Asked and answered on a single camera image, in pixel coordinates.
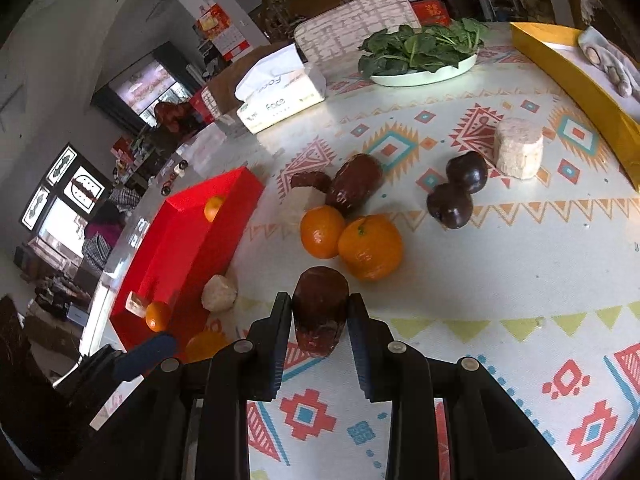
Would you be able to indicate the red gift box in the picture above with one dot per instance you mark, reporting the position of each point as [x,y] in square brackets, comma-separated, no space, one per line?
[431,11]

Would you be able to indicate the white tissue box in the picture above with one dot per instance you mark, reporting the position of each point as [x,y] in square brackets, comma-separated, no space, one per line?
[280,95]

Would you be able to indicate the round white cake lump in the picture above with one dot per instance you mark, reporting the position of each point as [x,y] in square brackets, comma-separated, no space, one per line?
[219,294]

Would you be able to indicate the white cake piece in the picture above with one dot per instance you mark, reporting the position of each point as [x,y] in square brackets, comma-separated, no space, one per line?
[299,206]

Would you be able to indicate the dark plum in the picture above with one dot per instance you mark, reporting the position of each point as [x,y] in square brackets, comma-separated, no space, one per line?
[467,171]
[450,206]

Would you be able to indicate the curtained window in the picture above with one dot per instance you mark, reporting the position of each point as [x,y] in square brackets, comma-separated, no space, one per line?
[145,87]

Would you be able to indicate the white patterned chair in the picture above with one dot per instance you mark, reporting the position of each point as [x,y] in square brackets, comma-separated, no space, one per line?
[350,25]

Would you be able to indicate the glass entrance door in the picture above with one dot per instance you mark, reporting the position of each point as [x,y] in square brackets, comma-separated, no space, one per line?
[65,185]

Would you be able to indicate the patterned tablecloth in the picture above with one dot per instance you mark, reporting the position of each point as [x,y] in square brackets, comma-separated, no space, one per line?
[500,285]

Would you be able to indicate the large brown date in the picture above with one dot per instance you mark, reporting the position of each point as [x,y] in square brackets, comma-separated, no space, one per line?
[320,310]
[355,187]

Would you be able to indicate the small brown date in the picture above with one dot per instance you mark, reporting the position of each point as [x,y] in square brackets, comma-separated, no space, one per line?
[310,181]

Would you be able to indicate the large orange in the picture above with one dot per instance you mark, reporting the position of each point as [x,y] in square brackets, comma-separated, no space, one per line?
[370,247]

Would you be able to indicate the red wall calendar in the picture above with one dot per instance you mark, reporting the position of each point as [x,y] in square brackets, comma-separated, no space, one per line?
[220,25]

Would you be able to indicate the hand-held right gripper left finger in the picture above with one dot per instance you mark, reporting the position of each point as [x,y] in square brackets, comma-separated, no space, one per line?
[281,345]

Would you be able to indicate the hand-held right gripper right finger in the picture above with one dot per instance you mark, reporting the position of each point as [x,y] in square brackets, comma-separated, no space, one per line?
[358,345]

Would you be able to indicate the white plate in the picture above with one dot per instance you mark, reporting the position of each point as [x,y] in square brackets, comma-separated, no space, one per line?
[425,77]

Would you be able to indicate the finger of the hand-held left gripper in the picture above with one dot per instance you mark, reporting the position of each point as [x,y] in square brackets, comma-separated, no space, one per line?
[145,355]

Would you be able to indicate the white cake cube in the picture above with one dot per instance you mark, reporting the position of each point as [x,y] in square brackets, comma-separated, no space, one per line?
[136,304]

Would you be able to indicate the yellow box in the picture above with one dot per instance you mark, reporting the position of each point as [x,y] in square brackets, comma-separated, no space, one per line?
[575,85]

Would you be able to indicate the green spinach leaves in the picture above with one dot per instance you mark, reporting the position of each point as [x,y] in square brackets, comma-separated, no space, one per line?
[420,47]

